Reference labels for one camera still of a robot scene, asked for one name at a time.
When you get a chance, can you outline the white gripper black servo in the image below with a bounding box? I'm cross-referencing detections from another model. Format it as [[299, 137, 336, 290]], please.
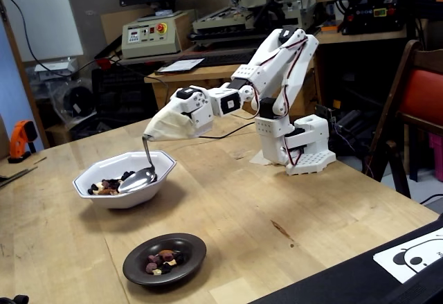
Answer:
[[165, 87, 215, 140]]

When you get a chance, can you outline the beige masking tape wrap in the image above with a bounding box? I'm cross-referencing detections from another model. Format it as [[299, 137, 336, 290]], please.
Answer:
[[143, 105, 197, 142]]

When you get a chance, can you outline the bent metal spoon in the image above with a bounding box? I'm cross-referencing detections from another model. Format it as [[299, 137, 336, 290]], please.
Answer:
[[117, 136, 158, 195]]

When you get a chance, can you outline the small nut berry portion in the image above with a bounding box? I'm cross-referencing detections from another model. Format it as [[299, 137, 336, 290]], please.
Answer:
[[145, 248, 186, 276]]

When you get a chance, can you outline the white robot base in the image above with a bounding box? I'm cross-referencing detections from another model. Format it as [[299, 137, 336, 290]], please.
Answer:
[[278, 114, 337, 177]]

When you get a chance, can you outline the white octagonal bowl blue rim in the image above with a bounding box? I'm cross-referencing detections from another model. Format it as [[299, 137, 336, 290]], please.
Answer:
[[71, 150, 178, 210]]

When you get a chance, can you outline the brown ceramic plate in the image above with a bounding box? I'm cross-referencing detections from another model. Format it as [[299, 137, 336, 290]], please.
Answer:
[[122, 233, 208, 287]]

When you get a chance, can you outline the wooden desk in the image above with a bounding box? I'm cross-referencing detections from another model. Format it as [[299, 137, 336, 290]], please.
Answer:
[[143, 51, 321, 118]]

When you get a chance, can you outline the white paper sheet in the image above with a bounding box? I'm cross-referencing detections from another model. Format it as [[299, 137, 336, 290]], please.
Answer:
[[154, 57, 206, 76]]

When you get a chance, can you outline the black keyboard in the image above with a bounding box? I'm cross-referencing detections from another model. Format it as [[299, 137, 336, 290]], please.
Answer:
[[195, 46, 259, 69]]

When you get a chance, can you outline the black storage crate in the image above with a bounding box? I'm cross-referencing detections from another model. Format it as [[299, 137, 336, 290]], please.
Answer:
[[90, 64, 159, 120]]

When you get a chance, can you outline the beige control box red button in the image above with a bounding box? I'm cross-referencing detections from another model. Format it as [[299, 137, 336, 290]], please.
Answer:
[[120, 9, 197, 60]]

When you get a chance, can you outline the translucent paper scrap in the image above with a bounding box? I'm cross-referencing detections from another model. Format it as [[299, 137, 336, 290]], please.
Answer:
[[248, 151, 274, 166]]

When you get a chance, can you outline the grey benchtop milling machine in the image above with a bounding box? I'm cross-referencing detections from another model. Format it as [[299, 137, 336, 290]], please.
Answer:
[[188, 0, 318, 47]]

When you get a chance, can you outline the nut and berry mix pile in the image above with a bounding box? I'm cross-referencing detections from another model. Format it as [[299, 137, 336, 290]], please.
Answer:
[[87, 170, 159, 196]]

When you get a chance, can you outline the black spool in bag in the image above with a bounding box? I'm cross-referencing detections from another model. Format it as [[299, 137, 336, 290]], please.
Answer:
[[51, 77, 100, 125]]

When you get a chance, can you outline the motor control board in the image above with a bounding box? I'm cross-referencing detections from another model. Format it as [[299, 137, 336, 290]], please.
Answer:
[[314, 104, 337, 125]]

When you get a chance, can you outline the white box device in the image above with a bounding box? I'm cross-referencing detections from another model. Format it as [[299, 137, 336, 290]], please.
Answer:
[[33, 57, 80, 82]]

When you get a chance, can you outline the orange black power tool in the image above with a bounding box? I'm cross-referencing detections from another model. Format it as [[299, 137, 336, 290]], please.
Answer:
[[7, 119, 39, 165]]

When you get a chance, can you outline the white board panel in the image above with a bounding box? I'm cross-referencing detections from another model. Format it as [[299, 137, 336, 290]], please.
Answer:
[[0, 0, 84, 63]]

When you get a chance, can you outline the flat metal bar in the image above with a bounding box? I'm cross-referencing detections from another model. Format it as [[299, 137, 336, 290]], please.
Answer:
[[0, 165, 39, 188]]

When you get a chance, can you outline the wooden workbench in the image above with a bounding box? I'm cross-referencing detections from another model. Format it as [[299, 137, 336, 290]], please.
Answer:
[[311, 26, 416, 46]]

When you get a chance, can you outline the black scroll saw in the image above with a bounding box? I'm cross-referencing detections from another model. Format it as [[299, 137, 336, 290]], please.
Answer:
[[327, 0, 411, 37]]

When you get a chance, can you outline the black flat case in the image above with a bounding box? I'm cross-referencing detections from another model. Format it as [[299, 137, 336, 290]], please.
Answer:
[[247, 212, 443, 304]]

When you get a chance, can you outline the wooden chair red cushion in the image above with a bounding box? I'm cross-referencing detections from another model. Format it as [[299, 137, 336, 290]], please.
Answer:
[[361, 39, 443, 199]]

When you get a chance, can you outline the white panda sticker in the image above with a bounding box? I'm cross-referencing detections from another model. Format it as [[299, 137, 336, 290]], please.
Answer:
[[372, 226, 443, 285]]

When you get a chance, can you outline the pink plastic bin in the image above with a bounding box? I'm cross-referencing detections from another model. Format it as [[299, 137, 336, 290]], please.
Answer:
[[428, 132, 443, 183]]

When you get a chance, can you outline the small black object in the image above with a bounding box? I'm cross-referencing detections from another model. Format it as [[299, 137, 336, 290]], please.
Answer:
[[0, 294, 30, 304]]

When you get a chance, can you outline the wooden easel post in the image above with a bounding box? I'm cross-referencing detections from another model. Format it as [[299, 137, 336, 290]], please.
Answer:
[[0, 0, 50, 150]]

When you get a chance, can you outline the black hanging cable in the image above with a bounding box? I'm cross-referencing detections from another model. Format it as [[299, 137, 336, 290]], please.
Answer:
[[0, 0, 105, 78]]

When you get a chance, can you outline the black floor cable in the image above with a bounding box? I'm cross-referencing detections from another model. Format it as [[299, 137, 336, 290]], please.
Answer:
[[419, 193, 443, 205]]

